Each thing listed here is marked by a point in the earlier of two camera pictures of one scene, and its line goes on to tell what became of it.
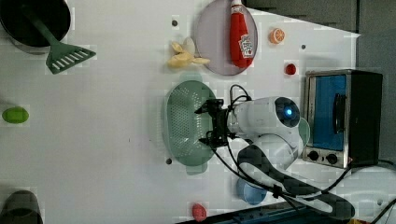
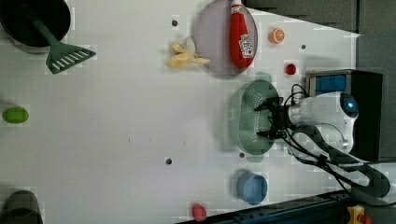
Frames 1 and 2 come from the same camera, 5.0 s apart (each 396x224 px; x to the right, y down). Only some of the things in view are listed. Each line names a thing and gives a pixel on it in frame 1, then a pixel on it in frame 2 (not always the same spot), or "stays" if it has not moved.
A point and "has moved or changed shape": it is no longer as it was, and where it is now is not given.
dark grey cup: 21,207 stays
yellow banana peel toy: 182,59 stays
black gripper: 219,136 → 280,115
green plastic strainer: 183,127 has moved or changed shape
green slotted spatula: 61,56 stays
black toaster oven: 344,110 stays
